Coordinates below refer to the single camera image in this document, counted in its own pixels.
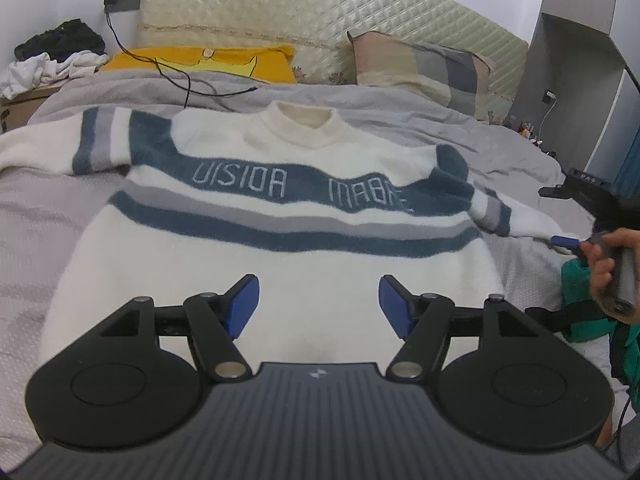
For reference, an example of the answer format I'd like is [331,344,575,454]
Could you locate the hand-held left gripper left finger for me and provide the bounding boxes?
[100,274,261,381]

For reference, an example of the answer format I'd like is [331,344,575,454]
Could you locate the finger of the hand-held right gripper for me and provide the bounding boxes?
[550,233,584,256]

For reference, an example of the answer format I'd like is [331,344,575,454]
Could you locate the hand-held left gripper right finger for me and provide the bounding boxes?
[378,274,543,381]

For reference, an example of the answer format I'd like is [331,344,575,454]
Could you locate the white blue striped sweater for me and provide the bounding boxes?
[0,100,596,367]

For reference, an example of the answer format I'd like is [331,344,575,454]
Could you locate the white clothes pile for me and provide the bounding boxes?
[0,51,109,101]

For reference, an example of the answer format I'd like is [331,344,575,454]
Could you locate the black clothes pile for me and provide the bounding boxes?
[14,19,107,61]

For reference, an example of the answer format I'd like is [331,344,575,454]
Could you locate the person's right hand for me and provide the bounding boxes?
[586,227,640,326]

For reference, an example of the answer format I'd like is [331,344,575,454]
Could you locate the green garment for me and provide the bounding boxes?
[525,259,640,387]

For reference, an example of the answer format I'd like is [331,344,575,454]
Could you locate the cluster of small bottles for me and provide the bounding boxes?
[517,121,544,147]

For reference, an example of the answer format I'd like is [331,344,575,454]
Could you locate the grey cabinet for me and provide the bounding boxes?
[510,0,640,192]

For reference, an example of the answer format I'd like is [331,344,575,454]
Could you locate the checked pillow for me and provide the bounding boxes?
[348,30,493,122]

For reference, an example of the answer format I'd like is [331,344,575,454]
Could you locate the grey bed sheet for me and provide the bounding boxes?
[0,71,601,411]

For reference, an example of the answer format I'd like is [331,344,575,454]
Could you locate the yellow pillow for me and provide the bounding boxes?
[100,45,297,85]

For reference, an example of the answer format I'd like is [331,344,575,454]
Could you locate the cardboard box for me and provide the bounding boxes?
[0,85,63,134]

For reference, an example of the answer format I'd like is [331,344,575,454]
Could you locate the cream quilted headboard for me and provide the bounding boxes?
[136,0,530,122]

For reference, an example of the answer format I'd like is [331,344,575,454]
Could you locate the white charger cable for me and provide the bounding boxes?
[529,100,554,142]

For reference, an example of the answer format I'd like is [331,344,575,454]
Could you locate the thin black charging cable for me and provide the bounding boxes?
[103,2,259,109]

